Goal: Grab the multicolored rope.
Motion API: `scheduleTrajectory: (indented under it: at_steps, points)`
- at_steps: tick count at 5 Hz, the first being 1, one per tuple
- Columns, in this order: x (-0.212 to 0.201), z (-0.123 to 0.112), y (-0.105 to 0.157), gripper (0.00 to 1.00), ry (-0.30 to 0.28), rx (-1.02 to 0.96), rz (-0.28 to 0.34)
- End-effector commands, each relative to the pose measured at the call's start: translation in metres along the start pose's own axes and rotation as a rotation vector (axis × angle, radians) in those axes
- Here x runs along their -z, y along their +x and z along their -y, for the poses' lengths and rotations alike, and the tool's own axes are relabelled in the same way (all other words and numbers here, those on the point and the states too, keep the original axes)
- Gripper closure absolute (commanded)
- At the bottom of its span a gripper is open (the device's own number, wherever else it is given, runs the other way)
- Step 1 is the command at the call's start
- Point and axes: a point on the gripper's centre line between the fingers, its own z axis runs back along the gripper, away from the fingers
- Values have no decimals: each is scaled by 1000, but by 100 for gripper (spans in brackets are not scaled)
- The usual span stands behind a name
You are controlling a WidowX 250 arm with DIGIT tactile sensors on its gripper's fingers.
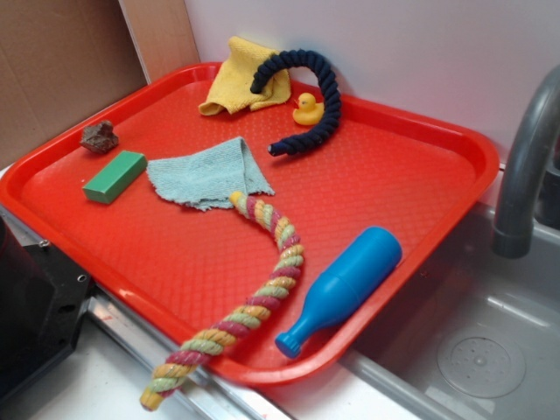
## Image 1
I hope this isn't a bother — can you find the multicolored twisted rope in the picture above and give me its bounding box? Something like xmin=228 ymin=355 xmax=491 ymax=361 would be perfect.
xmin=139 ymin=191 xmax=305 ymax=412

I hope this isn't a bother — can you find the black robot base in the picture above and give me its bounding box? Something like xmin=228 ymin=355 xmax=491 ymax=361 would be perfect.
xmin=1 ymin=221 xmax=94 ymax=403

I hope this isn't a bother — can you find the red plastic tray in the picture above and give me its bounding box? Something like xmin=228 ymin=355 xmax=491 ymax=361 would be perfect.
xmin=1 ymin=63 xmax=499 ymax=387

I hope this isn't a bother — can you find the light blue cloth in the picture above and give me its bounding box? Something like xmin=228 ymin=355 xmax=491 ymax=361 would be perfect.
xmin=147 ymin=136 xmax=275 ymax=211

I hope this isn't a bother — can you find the yellow rubber duck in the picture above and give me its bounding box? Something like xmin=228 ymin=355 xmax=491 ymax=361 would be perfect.
xmin=292 ymin=93 xmax=325 ymax=126

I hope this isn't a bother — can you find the blue plastic bottle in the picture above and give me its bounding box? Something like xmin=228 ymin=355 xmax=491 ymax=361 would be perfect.
xmin=275 ymin=227 xmax=403 ymax=359

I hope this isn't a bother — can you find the yellow folded cloth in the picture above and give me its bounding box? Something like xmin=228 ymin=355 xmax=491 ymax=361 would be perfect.
xmin=199 ymin=36 xmax=291 ymax=116

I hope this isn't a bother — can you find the green rectangular block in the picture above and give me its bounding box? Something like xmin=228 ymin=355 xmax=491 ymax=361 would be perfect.
xmin=82 ymin=150 xmax=148 ymax=205

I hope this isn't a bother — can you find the brown rock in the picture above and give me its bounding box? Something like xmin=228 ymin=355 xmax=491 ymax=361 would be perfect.
xmin=80 ymin=120 xmax=119 ymax=154

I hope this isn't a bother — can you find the grey metal sink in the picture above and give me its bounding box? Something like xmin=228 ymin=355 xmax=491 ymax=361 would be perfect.
xmin=342 ymin=205 xmax=559 ymax=419

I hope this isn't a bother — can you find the grey sink faucet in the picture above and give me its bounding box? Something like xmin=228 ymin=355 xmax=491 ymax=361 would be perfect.
xmin=491 ymin=66 xmax=559 ymax=259

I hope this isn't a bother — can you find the brown cardboard panel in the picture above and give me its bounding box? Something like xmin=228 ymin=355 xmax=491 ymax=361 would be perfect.
xmin=1 ymin=1 xmax=200 ymax=167

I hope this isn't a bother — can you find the navy blue twisted rope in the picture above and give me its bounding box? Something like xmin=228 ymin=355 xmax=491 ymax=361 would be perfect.
xmin=249 ymin=49 xmax=343 ymax=158

